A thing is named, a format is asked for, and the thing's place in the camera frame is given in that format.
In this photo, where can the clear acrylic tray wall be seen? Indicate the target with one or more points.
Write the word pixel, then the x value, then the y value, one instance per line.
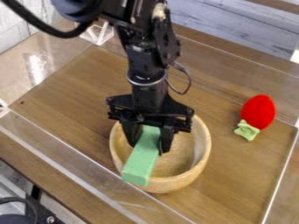
pixel 210 160

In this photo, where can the red plush strawberry toy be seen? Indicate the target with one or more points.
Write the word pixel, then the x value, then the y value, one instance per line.
pixel 256 115

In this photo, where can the green rectangular block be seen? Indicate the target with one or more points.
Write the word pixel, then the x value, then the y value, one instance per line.
pixel 140 162

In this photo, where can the brown wooden bowl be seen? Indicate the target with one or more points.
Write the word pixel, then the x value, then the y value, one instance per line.
pixel 176 167

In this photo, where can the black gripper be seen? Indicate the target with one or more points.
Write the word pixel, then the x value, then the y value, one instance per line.
pixel 150 106

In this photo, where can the black metal stand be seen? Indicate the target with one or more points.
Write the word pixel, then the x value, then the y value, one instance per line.
pixel 39 213

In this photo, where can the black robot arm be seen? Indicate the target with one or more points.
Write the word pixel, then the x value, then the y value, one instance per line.
pixel 152 48

